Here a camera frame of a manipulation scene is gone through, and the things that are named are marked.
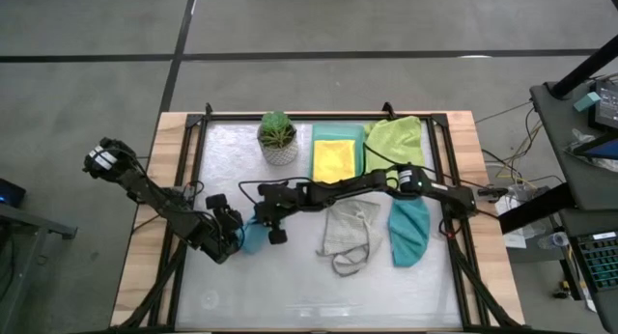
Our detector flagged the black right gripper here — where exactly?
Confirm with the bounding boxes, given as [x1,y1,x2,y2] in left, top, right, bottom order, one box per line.
[253,181,311,230]

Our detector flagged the light blue microfiber towel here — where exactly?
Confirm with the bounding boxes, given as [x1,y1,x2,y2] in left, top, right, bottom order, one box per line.
[239,216,271,256]

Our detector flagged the yellow microfiber towel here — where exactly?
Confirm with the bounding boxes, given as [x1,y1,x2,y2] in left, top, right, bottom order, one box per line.
[312,139,357,184]

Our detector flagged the grey waffle towel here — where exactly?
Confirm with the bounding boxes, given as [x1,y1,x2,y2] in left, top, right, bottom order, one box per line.
[316,198,383,278]

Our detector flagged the lime green microfiber towel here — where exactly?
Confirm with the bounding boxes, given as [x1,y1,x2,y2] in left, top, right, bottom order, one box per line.
[362,115,428,176]

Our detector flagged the teal microfiber towel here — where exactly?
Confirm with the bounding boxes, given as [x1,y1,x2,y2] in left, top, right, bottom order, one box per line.
[388,198,432,268]

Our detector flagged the succulent in triangle-patterned pot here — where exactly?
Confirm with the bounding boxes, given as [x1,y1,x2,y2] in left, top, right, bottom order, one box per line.
[257,110,300,167]

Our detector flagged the translucent teal plastic tray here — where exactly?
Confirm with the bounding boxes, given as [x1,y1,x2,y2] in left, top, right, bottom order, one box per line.
[308,123,367,181]

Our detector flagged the black device with blue light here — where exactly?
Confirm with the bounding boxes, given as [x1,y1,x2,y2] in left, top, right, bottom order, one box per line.
[0,177,27,209]

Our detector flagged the white papers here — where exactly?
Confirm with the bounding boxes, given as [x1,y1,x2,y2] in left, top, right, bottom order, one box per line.
[494,193,528,250]

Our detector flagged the black stand bar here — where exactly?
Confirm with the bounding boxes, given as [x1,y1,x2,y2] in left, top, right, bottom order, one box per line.
[496,181,576,235]

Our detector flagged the clear plastic bottle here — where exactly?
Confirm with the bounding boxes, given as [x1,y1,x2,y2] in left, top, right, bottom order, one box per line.
[537,231,572,251]

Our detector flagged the grey cart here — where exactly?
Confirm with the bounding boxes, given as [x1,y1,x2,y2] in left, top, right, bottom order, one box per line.
[528,80,618,212]

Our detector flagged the clear plastic bag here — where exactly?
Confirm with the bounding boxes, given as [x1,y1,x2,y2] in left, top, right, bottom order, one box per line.
[568,127,618,174]

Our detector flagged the small teal box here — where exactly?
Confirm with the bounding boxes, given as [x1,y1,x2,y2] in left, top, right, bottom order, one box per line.
[573,91,602,113]

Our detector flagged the black keyboard with teal keys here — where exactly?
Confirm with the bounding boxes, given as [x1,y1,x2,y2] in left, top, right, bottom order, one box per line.
[575,231,618,292]

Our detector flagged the dark tablet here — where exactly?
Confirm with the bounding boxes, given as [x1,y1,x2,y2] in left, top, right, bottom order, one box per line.
[572,132,618,161]

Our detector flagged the black pole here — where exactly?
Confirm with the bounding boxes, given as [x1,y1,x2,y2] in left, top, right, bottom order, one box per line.
[549,34,618,99]

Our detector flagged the black electronic device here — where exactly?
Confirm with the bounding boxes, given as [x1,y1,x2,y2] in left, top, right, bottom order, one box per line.
[587,78,618,131]

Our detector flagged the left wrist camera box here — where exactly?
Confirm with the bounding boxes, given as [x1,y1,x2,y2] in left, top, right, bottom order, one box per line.
[205,193,229,211]

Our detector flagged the black metal table frame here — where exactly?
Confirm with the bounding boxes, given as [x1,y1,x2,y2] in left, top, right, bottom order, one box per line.
[115,100,523,334]

